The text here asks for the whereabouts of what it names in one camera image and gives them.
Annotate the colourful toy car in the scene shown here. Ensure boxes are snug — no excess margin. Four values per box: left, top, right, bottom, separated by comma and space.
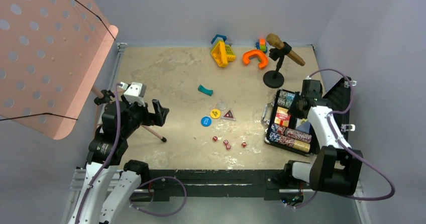
255, 38, 268, 54

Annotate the black poker set case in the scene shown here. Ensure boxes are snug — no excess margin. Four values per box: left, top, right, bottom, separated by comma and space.
262, 77, 357, 157

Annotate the grey poker chip stack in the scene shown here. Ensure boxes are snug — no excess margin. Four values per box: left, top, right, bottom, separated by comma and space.
277, 91, 287, 108

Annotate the pink perforated music stand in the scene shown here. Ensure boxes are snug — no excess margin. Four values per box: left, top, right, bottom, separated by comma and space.
0, 0, 167, 143

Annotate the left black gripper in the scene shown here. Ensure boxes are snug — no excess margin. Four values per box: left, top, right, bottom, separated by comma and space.
120, 93, 168, 138

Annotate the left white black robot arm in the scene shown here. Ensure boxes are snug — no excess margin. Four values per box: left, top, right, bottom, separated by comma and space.
69, 85, 169, 223

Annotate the triangular red black button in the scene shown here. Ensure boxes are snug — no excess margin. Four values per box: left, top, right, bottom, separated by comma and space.
221, 108, 236, 121

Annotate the teal curved block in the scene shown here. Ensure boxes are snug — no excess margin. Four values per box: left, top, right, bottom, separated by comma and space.
197, 84, 214, 96

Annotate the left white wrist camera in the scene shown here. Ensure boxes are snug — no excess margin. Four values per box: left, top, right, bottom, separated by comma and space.
117, 82, 147, 107

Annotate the yellow round dealer button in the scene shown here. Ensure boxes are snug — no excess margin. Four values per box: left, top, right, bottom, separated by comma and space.
210, 108, 222, 119

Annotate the light blue poker chip stack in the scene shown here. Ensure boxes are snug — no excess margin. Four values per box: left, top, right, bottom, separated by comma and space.
284, 92, 295, 109

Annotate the gold poker chip stack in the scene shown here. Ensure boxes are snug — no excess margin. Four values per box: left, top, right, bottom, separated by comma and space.
293, 140, 310, 153

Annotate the blue toy house piece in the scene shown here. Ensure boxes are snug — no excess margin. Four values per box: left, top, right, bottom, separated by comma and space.
211, 34, 227, 46

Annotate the red Texas Hold'em card box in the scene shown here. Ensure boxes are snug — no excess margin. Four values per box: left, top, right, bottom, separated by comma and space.
274, 107, 291, 127

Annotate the chrome case handle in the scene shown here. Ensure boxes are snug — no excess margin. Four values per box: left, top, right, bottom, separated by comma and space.
261, 102, 274, 126

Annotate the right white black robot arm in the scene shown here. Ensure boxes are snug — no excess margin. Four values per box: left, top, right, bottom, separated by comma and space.
282, 79, 362, 196

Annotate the blue white poker chip stack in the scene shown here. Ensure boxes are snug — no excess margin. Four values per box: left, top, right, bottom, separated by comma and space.
268, 124, 287, 143

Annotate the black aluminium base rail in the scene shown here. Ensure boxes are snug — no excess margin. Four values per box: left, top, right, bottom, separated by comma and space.
125, 162, 313, 201

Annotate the red white poker chip stack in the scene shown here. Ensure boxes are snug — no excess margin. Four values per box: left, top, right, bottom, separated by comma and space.
280, 128, 312, 148

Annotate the gold toy microphone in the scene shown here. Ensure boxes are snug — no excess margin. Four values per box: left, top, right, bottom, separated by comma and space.
266, 33, 305, 66

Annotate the yellow toy basket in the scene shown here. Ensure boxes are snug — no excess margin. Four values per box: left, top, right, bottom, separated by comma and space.
210, 40, 236, 68

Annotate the clear round disc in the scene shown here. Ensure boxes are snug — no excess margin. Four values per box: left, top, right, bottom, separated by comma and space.
217, 101, 228, 110

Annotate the blue round dealer button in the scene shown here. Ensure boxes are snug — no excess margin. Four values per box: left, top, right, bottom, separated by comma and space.
200, 116, 212, 127

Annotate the orange horseshoe toy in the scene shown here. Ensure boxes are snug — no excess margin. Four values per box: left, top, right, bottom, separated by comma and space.
242, 49, 269, 69

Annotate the blue ace card box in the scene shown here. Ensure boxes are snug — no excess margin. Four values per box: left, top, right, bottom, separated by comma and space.
295, 119, 311, 134

